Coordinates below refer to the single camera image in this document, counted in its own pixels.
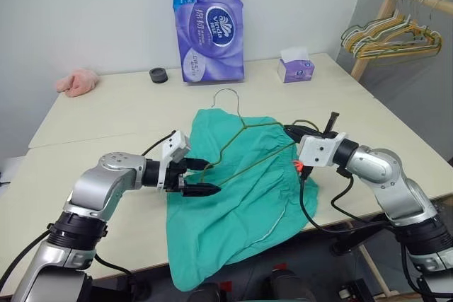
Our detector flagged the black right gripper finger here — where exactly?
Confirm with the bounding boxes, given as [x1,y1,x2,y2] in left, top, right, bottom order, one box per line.
[282,123,302,143]
[325,112,341,137]

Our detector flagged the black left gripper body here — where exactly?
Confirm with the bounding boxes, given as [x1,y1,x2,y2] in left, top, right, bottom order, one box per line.
[164,158,189,194]

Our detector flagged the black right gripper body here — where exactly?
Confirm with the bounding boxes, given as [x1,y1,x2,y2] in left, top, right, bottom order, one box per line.
[295,125,338,140]

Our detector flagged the green cloth shorts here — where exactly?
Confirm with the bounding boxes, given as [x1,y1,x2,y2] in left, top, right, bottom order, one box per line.
[166,108,319,292]

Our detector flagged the purple tissue box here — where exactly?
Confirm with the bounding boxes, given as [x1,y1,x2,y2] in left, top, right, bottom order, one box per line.
[277,46,316,84]

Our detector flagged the bunch of hangers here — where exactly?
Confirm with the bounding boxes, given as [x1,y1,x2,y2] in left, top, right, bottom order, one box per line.
[348,15,443,61]

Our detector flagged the wooden clothes rack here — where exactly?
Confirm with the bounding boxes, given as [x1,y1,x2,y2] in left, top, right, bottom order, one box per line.
[350,0,453,82]

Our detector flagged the black metal bar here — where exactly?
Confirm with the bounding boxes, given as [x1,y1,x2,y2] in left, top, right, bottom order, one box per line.
[330,223,392,256]

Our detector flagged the purple toilet paper pack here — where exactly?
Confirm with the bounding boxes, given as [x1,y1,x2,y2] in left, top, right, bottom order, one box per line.
[172,0,246,85]

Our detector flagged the dark rounded shape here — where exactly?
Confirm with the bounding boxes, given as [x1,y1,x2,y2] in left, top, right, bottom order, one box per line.
[267,269,318,302]

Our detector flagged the pink cloth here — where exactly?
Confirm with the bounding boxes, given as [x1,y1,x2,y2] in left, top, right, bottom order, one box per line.
[55,66,101,98]

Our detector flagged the beige table leg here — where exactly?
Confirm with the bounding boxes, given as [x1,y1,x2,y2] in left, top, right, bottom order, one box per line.
[346,222,392,296]

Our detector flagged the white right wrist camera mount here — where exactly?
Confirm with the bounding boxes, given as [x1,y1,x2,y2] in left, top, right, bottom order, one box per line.
[297,132,348,168]

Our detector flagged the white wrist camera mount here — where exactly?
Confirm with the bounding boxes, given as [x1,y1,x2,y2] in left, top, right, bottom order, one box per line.
[157,130,193,192]
[297,132,348,168]

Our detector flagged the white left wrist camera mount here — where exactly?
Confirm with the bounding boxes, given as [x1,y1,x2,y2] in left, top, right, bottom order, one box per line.
[157,130,193,192]

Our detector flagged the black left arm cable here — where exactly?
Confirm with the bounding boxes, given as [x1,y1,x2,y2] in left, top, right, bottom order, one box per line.
[0,230,52,287]
[141,130,177,157]

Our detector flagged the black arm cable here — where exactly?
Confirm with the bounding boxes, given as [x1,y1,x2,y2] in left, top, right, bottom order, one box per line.
[0,230,52,287]
[298,165,396,235]
[141,130,177,157]

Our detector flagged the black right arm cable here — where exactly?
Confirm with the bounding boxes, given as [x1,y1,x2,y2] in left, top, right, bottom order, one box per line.
[298,165,396,235]

